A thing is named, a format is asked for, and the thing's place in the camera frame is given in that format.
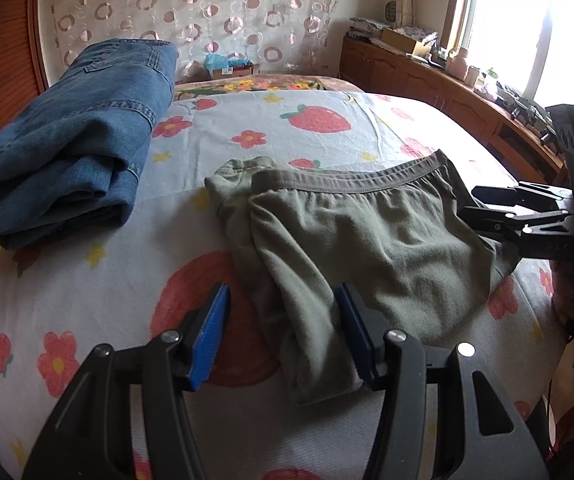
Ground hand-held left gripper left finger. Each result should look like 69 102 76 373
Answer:
21 281 232 480

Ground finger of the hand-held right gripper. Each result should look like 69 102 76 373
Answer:
472 185 574 207
460 205 570 257

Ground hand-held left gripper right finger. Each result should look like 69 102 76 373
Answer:
335 282 550 480

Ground grey-green pants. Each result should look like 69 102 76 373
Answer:
204 150 523 406

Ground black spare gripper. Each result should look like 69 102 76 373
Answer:
510 96 552 134

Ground pink kettle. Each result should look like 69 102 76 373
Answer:
450 47 471 79

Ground wooden cabinet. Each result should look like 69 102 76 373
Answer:
339 35 568 187

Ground window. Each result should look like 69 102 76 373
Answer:
442 0 574 122

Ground flat cardboard box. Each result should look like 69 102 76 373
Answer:
379 28 433 57

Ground strawberry print bed sheet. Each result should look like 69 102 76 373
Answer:
0 87 568 480

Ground patterned cloth stack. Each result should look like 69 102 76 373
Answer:
349 16 439 47

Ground blue denim jeans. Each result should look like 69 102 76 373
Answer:
0 38 178 252

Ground floral blanket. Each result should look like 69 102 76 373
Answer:
174 74 368 102

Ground circle pattern wall curtain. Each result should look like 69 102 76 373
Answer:
37 0 348 84

